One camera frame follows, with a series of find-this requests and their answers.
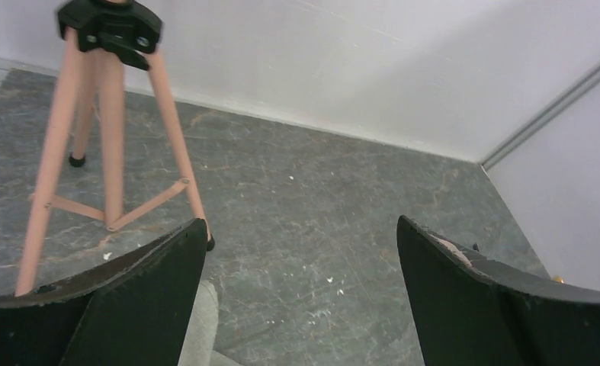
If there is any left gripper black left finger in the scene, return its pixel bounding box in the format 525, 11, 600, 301
0, 219, 207, 365

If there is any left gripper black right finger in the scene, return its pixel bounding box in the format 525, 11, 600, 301
396, 216, 600, 365

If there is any grey cloth napkin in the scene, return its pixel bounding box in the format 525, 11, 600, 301
178, 281, 241, 366

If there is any pink music stand tripod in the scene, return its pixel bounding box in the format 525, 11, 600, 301
14, 1, 206, 296

